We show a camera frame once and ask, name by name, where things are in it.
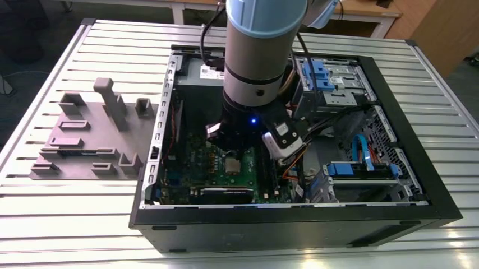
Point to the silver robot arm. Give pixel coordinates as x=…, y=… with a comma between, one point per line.
x=258, y=70

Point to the CPU socket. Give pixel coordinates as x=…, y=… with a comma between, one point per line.
x=234, y=173

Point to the green motherboard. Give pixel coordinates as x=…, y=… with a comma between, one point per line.
x=198, y=165

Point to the black RAM slot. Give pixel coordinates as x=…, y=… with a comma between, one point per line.
x=262, y=179
x=266, y=179
x=270, y=179

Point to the black graphics card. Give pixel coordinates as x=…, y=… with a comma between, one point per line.
x=224, y=196

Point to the grey power supply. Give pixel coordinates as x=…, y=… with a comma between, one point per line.
x=195, y=73

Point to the black case latch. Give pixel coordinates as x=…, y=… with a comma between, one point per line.
x=154, y=153

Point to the metal drive cage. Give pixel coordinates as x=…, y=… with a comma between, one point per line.
x=336, y=103

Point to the blue plastic drive latch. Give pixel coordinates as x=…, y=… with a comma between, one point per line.
x=326, y=84
x=308, y=70

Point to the metal disk bay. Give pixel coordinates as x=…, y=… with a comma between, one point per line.
x=322, y=190

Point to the hard disk in blue carrier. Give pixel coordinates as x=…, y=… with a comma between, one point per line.
x=344, y=169

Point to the black PC case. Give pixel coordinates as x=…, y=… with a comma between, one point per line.
x=262, y=224

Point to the grey parts rack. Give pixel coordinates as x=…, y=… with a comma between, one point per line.
x=94, y=140

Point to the green RAM stick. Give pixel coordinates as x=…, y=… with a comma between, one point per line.
x=80, y=153

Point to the brown wooden cabinet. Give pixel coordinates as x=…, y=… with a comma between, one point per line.
x=442, y=33

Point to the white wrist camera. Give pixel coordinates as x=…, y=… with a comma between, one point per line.
x=282, y=140
x=212, y=131

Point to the wooden desk white frame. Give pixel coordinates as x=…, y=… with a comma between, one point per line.
x=195, y=3
x=370, y=12

